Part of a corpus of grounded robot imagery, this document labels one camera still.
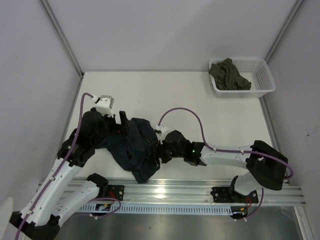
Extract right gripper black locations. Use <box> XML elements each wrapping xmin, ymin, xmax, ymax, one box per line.
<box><xmin>147</xmin><ymin>139</ymin><xmax>185</xmax><ymax>167</ymax></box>

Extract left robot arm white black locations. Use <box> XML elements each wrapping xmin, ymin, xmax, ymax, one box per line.
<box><xmin>9</xmin><ymin>107</ymin><xmax>129</xmax><ymax>240</ymax></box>

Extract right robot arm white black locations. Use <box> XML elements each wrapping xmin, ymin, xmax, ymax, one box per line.
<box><xmin>152</xmin><ymin>126</ymin><xmax>288</xmax><ymax>203</ymax></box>

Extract olive green shorts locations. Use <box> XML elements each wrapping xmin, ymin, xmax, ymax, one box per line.
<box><xmin>209</xmin><ymin>58</ymin><xmax>252</xmax><ymax>91</ymax></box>

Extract white plastic basket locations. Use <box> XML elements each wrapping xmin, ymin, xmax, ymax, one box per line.
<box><xmin>208</xmin><ymin>57</ymin><xmax>276</xmax><ymax>98</ymax></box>

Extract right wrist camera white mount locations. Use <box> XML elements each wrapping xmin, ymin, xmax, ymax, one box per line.
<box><xmin>154</xmin><ymin>125</ymin><xmax>171</xmax><ymax>142</ymax></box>

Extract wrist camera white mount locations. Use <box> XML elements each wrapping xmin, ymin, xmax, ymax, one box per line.
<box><xmin>92</xmin><ymin>95</ymin><xmax>114</xmax><ymax>118</ymax></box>
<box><xmin>154</xmin><ymin>125</ymin><xmax>171</xmax><ymax>142</ymax></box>

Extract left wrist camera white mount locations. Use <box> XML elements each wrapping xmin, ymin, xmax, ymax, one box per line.
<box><xmin>92</xmin><ymin>95</ymin><xmax>114</xmax><ymax>118</ymax></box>

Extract aluminium mounting rail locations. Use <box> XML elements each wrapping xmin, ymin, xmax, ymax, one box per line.
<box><xmin>33</xmin><ymin>177</ymin><xmax>307</xmax><ymax>207</ymax></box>

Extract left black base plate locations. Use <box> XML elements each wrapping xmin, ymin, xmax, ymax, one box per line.
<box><xmin>106</xmin><ymin>185</ymin><xmax>125</xmax><ymax>201</ymax></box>

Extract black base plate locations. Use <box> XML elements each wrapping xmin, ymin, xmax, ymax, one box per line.
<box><xmin>210</xmin><ymin>186</ymin><xmax>259</xmax><ymax>204</ymax></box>
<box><xmin>106</xmin><ymin>185</ymin><xmax>125</xmax><ymax>201</ymax></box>

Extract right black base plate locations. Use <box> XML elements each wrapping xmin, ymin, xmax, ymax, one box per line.
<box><xmin>210</xmin><ymin>186</ymin><xmax>259</xmax><ymax>204</ymax></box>

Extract white slotted cable duct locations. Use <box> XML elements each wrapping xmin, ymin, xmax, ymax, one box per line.
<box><xmin>76</xmin><ymin>202</ymin><xmax>233</xmax><ymax>216</ymax></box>

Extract left aluminium frame post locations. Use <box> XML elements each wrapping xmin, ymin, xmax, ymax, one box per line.
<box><xmin>38</xmin><ymin>0</ymin><xmax>84</xmax><ymax>78</ymax></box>

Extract aluminium frame post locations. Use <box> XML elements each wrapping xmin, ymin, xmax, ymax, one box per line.
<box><xmin>264</xmin><ymin>0</ymin><xmax>307</xmax><ymax>64</ymax></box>
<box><xmin>38</xmin><ymin>0</ymin><xmax>84</xmax><ymax>78</ymax></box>

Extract right aluminium frame post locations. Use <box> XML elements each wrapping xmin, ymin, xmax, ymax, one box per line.
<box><xmin>264</xmin><ymin>0</ymin><xmax>307</xmax><ymax>64</ymax></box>

